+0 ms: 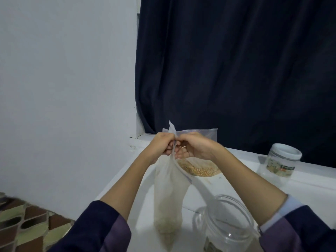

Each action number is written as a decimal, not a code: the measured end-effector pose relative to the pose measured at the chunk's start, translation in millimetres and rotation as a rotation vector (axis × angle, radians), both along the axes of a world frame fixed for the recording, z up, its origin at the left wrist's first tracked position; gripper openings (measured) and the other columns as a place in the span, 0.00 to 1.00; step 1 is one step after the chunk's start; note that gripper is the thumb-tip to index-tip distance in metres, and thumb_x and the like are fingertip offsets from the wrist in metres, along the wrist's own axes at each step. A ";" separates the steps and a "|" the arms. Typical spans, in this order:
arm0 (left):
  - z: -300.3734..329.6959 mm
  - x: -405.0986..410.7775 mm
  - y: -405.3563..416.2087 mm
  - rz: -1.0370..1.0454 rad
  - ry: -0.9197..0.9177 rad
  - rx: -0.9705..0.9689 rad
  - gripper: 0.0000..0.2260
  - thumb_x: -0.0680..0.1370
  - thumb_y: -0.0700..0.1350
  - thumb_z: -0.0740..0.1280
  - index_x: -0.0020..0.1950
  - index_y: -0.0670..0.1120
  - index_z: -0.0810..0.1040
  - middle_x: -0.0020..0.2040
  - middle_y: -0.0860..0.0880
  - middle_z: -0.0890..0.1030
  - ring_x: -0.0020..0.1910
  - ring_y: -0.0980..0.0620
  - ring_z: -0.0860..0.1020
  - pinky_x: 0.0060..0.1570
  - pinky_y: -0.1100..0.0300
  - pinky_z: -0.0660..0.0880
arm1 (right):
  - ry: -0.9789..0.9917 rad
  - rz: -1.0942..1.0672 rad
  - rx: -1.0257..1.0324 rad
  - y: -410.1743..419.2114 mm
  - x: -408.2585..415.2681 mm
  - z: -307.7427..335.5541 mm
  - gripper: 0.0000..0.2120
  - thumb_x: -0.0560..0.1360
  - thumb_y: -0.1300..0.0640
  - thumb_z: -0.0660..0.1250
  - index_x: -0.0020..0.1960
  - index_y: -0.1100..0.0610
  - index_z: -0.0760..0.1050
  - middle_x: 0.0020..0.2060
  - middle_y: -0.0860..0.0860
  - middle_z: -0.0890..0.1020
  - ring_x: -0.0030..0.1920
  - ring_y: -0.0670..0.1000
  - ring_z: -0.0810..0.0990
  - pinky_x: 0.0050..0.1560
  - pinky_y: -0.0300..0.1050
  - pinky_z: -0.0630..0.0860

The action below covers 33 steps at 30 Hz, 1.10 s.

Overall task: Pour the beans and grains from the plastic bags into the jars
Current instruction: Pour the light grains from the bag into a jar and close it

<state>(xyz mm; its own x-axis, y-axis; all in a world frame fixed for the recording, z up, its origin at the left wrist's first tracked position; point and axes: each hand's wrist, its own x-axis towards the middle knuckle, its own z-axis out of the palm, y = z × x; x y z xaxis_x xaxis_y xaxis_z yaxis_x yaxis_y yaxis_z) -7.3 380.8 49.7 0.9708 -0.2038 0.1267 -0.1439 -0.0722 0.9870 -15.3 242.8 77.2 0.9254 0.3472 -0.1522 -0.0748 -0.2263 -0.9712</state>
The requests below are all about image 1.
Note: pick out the clear bag with cream grains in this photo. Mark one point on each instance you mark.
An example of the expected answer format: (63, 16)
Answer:
(170, 196)

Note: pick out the person's left hand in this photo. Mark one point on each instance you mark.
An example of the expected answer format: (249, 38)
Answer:
(157, 147)

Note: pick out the person's right forearm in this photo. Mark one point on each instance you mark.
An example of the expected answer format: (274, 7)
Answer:
(252, 186)

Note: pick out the dark navy curtain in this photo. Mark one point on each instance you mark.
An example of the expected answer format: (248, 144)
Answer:
(236, 60)

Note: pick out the person's right hand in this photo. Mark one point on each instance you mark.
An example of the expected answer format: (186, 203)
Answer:
(202, 147)

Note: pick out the person's left forearm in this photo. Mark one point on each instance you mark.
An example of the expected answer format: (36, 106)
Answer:
(126, 191)

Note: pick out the transparent jar pink lid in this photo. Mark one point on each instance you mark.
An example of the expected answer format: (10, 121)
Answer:
(225, 228)

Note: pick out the transparent jar blue lid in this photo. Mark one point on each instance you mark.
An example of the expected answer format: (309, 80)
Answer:
(283, 160)

